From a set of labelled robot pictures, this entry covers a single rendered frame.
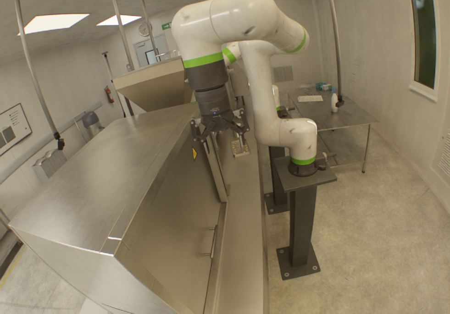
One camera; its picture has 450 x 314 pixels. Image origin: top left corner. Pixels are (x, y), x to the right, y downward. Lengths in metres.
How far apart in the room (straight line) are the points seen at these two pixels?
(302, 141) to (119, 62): 6.05
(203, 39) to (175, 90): 0.52
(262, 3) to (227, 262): 0.84
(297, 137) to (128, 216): 0.72
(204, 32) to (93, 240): 0.42
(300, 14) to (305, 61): 1.23
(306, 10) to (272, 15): 5.30
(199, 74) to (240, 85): 1.60
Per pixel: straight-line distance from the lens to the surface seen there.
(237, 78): 2.03
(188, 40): 0.45
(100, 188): 0.48
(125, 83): 0.96
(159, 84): 0.91
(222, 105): 0.48
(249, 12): 0.38
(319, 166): 1.03
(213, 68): 0.45
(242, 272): 0.84
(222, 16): 0.40
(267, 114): 0.90
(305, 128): 0.88
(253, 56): 0.83
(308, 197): 1.11
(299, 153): 0.93
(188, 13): 0.45
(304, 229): 1.32
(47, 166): 4.15
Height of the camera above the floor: 1.55
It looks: 28 degrees down
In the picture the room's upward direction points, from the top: 13 degrees counter-clockwise
